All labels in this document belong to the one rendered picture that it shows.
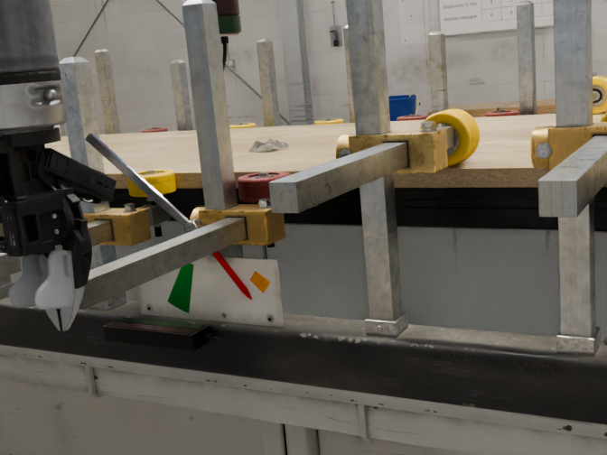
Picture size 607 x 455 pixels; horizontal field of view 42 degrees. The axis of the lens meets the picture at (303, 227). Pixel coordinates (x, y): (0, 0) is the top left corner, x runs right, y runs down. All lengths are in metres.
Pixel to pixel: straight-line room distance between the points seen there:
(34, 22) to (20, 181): 0.15
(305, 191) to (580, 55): 0.36
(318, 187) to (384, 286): 0.31
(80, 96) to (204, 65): 0.24
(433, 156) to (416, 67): 7.47
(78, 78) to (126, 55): 8.89
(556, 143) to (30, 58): 0.57
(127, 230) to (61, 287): 0.42
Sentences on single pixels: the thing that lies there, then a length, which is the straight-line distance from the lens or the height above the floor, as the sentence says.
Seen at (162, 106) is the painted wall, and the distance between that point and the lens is 9.92.
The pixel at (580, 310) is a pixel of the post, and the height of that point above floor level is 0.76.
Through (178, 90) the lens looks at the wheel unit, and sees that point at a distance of 2.53.
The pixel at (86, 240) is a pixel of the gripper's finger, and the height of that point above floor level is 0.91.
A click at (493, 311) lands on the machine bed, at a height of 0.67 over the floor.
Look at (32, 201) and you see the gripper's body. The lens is 0.80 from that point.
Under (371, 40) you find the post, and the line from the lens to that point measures 1.01.
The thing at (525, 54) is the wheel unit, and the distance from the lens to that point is 2.07.
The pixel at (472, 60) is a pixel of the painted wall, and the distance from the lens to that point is 8.29.
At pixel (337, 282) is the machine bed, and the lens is 1.34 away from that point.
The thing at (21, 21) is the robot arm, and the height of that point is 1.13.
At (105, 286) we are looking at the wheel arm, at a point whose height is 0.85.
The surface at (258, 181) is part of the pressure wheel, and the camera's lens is 1.16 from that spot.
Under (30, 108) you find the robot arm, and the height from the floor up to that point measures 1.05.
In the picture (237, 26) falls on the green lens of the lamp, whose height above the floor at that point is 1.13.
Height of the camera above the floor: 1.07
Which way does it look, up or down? 12 degrees down
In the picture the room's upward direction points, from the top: 5 degrees counter-clockwise
